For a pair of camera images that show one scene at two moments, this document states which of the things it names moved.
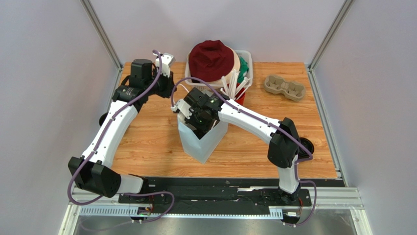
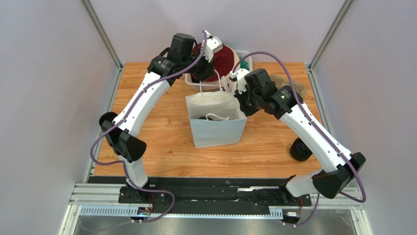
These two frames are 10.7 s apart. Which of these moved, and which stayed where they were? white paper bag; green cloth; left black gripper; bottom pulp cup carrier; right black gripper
Moved: white paper bag; right black gripper; left black gripper
Stayed: bottom pulp cup carrier; green cloth
